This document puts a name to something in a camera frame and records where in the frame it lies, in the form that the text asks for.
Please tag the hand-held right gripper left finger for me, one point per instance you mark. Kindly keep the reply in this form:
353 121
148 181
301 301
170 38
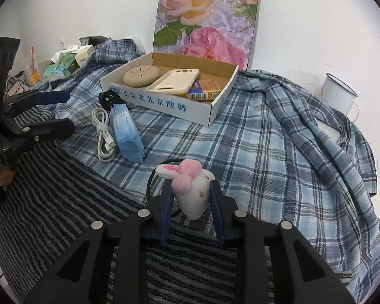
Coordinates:
166 218

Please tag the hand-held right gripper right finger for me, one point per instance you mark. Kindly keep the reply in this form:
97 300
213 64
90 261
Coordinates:
216 215

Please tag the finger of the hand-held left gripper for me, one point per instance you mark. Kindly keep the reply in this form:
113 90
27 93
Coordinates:
50 130
52 97

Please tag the blue tissue pack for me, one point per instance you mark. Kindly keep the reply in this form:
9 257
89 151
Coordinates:
128 133

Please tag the beige round disc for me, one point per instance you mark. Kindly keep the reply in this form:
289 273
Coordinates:
142 75

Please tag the white cardboard tray box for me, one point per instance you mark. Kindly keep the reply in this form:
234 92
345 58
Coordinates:
164 104

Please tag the beige phone case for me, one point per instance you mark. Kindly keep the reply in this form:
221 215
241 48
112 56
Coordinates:
174 80

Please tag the small orange gold box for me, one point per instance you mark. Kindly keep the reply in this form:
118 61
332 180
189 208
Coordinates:
209 90

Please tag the person's left hand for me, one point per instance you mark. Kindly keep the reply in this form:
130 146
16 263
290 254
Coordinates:
5 178

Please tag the cartoon print bag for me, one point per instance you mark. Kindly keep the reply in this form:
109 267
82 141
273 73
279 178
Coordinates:
15 85

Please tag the green tissue box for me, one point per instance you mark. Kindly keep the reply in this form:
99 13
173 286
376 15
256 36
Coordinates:
58 69

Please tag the orange packet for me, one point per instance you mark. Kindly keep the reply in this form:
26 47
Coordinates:
33 76

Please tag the small cream carton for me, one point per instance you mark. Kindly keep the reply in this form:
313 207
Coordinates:
84 57

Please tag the grey striped blanket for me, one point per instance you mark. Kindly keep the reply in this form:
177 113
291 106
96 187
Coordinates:
66 196

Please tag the grey bag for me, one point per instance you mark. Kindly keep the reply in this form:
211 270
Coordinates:
93 40

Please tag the blue plaid blanket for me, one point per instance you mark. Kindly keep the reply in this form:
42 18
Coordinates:
256 148

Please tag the white enamel mug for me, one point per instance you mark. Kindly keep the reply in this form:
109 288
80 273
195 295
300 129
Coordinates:
335 95

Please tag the rose print board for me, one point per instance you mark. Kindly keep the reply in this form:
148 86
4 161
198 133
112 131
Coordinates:
209 15

